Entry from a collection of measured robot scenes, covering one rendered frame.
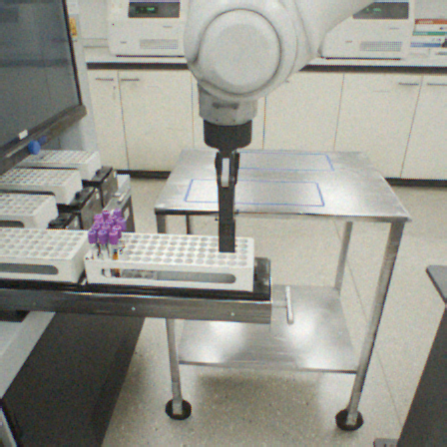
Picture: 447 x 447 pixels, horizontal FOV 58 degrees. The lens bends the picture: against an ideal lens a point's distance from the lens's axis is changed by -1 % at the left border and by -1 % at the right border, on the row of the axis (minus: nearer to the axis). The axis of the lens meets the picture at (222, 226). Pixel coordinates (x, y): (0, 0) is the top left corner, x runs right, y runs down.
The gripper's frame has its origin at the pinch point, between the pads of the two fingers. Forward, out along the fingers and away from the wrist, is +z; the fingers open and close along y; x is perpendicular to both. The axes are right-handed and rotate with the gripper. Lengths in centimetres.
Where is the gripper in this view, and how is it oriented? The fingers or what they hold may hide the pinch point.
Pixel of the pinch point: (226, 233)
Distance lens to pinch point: 71.9
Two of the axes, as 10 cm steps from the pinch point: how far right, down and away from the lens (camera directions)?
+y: -0.8, 4.9, -8.7
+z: 0.0, 8.7, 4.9
